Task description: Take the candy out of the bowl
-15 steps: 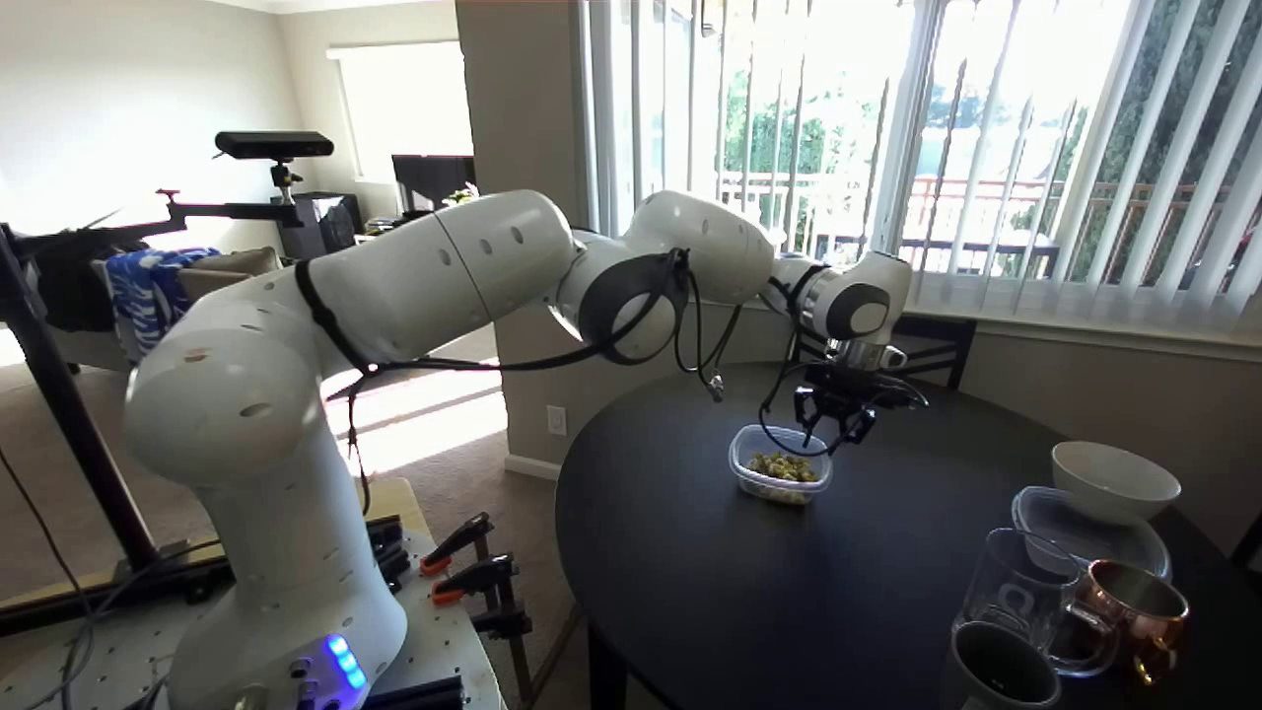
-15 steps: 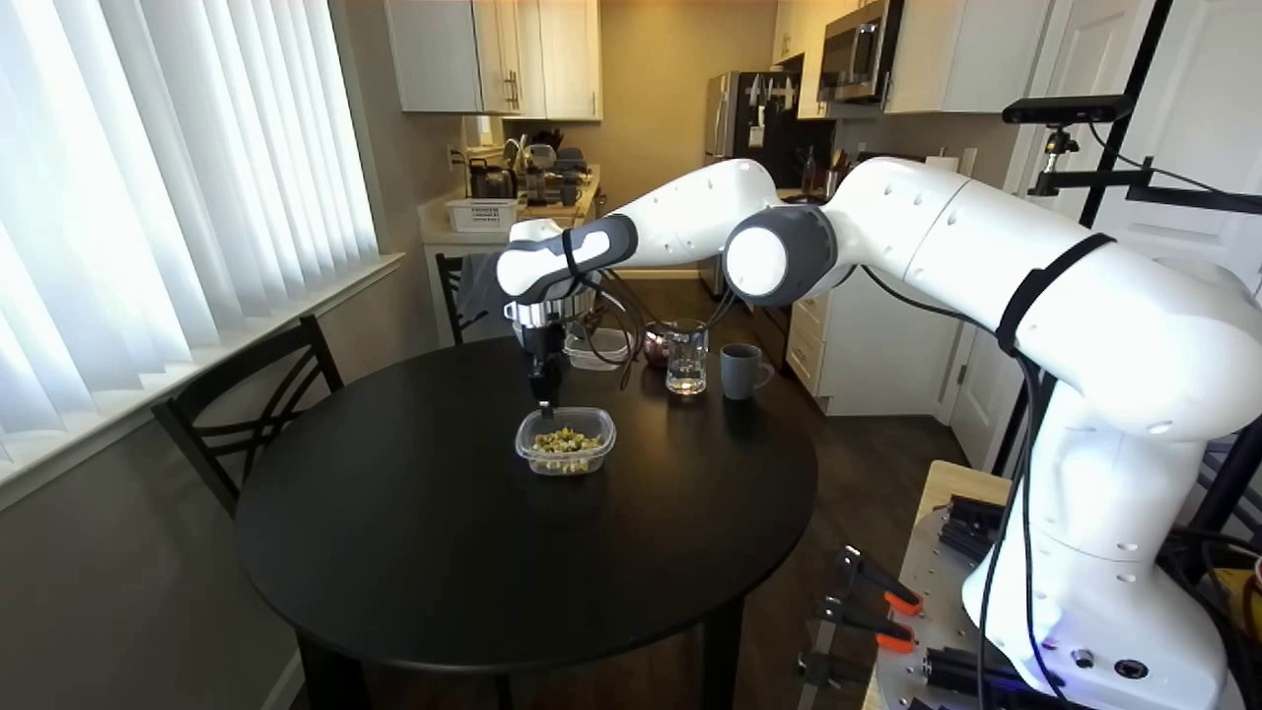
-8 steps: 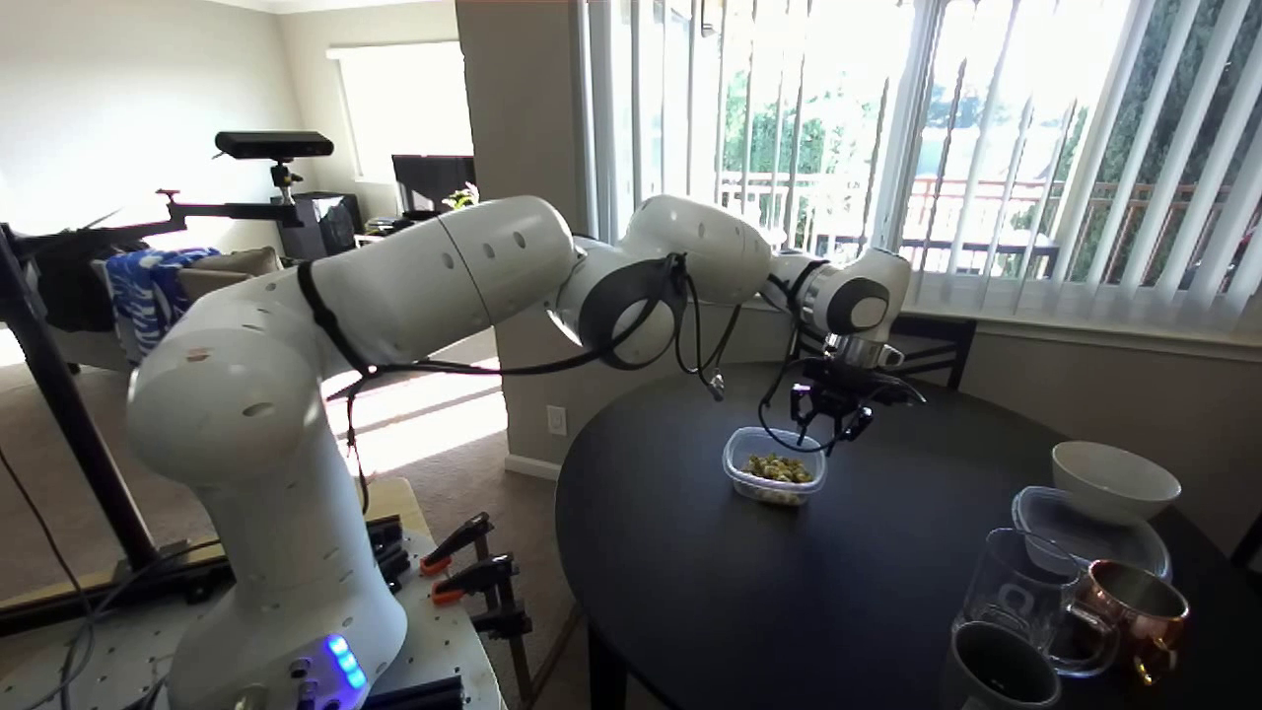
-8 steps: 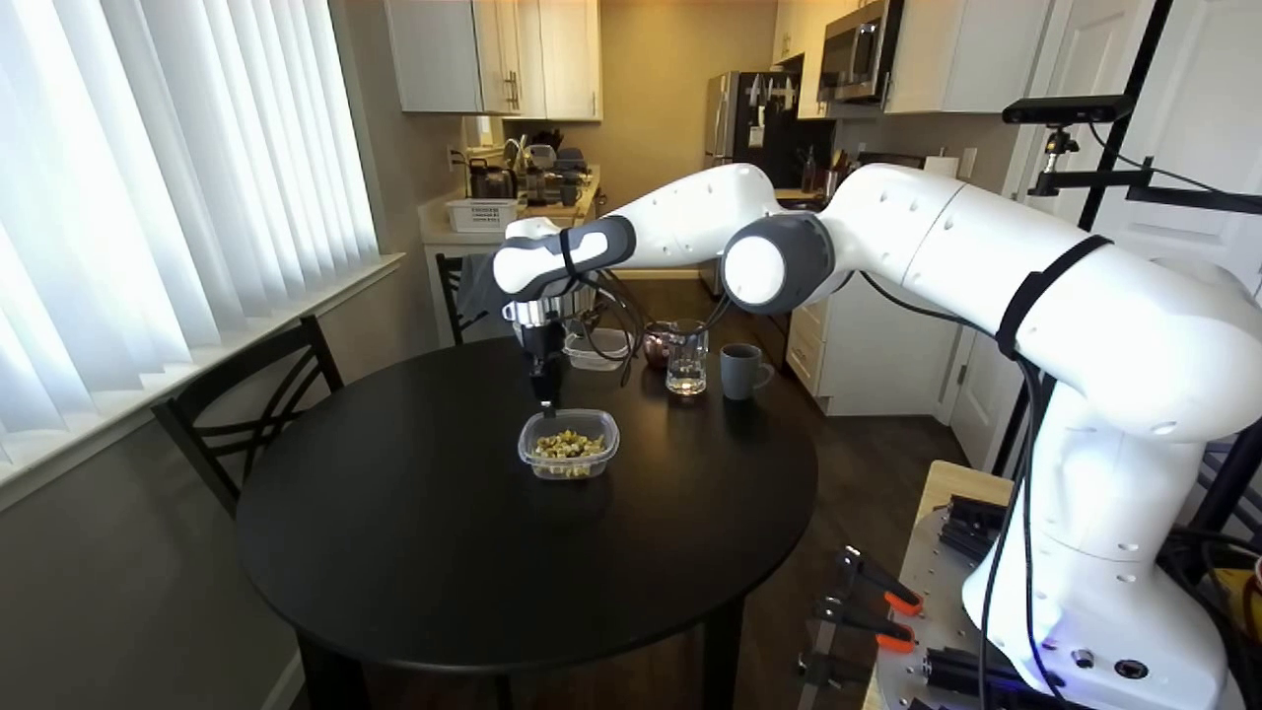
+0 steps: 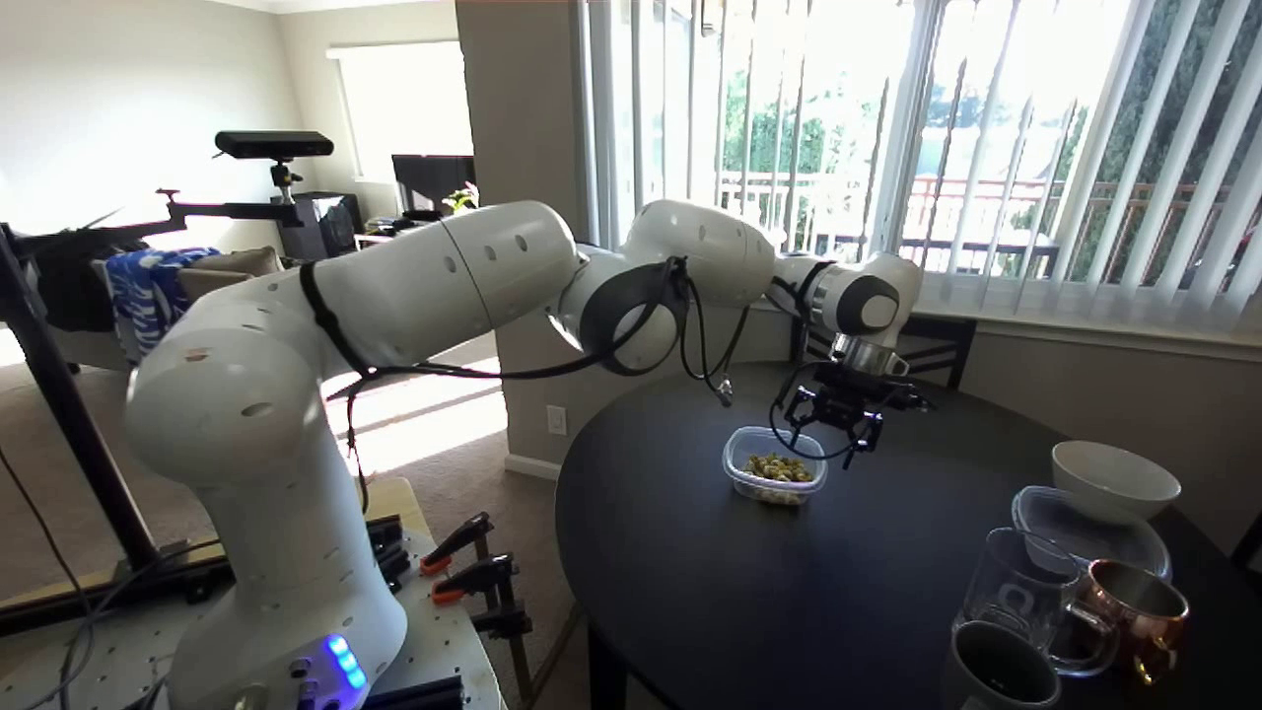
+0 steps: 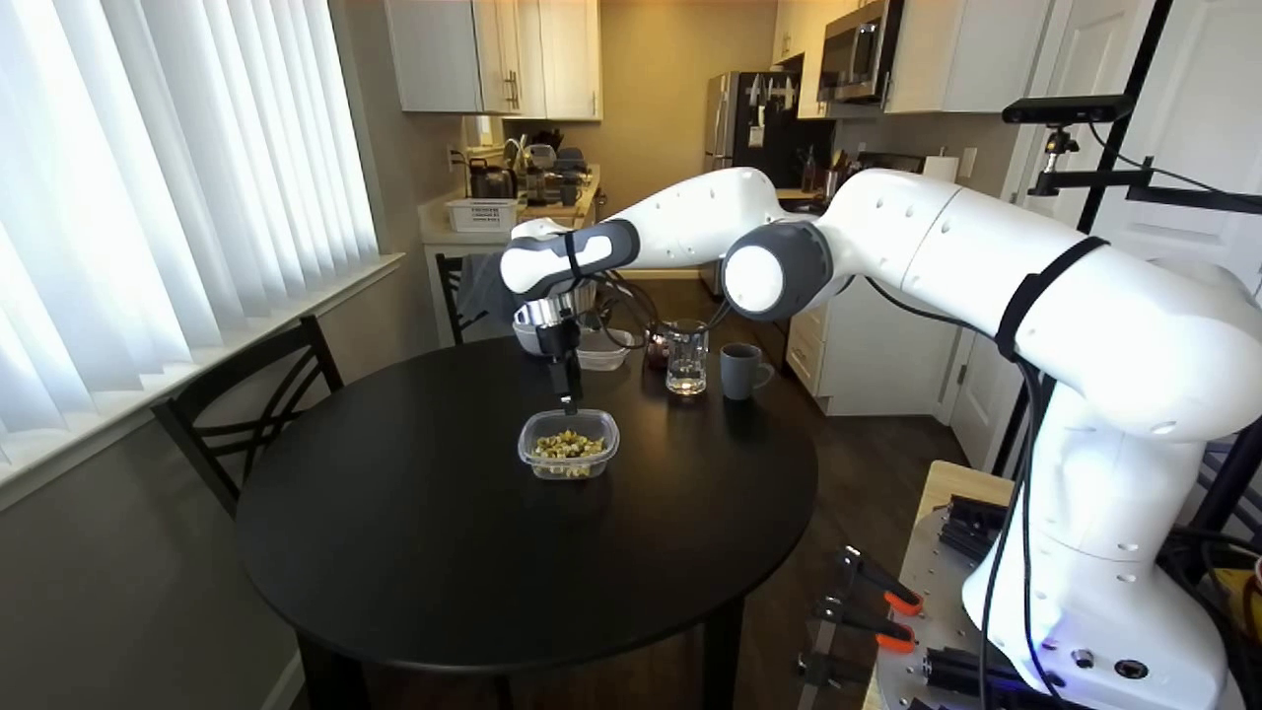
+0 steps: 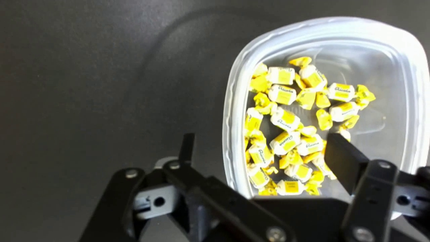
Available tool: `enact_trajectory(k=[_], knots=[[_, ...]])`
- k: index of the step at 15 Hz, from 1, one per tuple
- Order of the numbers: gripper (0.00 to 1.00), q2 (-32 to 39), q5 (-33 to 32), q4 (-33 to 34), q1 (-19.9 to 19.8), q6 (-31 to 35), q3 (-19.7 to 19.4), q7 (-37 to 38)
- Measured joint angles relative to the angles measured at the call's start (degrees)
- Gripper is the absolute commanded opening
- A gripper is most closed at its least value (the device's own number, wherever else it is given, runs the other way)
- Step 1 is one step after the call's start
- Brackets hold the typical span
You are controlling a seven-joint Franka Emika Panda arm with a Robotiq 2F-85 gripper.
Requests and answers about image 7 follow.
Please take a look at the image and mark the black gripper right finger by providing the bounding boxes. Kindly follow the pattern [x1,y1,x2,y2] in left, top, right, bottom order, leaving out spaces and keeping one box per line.
[324,132,430,242]

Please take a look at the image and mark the clear plastic bowl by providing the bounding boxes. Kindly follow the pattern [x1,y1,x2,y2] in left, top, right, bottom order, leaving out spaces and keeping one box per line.
[222,16,430,221]

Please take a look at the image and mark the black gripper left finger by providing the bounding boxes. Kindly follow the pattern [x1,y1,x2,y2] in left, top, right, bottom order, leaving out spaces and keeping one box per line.
[79,132,297,242]

